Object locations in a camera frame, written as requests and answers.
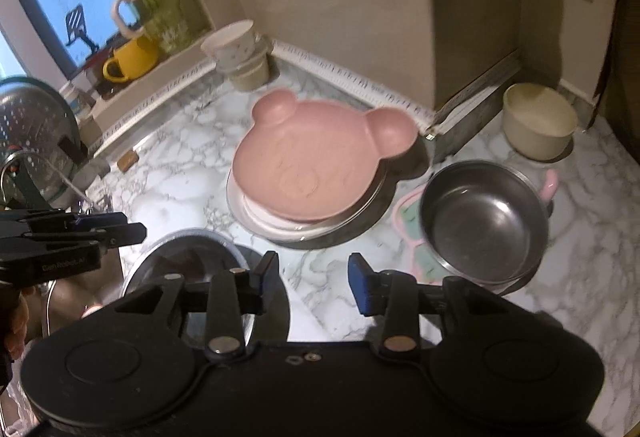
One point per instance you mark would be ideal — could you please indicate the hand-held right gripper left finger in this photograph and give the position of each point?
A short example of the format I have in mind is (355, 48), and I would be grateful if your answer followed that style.
(267, 277)

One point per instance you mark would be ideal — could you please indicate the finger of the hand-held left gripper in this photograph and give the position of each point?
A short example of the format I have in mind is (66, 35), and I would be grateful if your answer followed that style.
(105, 218)
(125, 234)

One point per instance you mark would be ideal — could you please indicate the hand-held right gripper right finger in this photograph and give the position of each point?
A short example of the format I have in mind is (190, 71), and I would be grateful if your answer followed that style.
(361, 284)

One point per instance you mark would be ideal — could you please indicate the plain steel bowl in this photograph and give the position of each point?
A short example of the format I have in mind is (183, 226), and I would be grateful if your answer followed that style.
(150, 262)

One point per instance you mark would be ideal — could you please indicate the large white plate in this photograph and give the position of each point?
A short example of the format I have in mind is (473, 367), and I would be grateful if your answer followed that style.
(237, 204)

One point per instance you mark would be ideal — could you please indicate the pink bear-shaped plate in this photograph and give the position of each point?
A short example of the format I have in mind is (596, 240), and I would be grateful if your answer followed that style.
(315, 157)

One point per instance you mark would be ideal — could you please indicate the pink steel-lined bowl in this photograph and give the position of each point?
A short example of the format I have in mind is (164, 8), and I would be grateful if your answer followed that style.
(480, 227)

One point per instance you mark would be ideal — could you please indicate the cream bowl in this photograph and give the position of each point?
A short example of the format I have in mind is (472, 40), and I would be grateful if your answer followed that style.
(540, 117)

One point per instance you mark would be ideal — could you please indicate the person's left hand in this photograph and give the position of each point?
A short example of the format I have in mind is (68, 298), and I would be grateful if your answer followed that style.
(17, 322)

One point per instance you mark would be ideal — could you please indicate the small brown block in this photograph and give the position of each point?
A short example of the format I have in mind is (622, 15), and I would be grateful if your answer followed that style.
(127, 160)

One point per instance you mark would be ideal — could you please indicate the small clear jar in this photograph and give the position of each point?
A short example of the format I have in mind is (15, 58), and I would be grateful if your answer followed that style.
(74, 98)

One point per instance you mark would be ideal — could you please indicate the steel perforated colander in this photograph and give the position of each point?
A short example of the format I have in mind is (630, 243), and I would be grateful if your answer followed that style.
(30, 117)

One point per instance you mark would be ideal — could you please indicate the yellow mug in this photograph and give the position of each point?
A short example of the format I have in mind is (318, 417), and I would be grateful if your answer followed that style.
(132, 59)

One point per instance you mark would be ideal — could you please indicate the black slotted spatula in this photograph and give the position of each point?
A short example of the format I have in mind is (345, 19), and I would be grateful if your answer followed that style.
(77, 24)

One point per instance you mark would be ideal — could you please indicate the music note edge tape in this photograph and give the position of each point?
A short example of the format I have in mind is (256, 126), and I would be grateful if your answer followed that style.
(350, 82)

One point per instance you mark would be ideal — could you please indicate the floral ceramic bowl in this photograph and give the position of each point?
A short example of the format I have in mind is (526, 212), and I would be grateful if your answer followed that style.
(232, 42)

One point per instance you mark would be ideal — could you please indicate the green glass jug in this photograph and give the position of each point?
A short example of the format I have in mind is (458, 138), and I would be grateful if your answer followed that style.
(150, 2)

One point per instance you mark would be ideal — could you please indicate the round wooden cutting board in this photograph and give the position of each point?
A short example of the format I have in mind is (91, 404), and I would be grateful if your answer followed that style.
(627, 67)

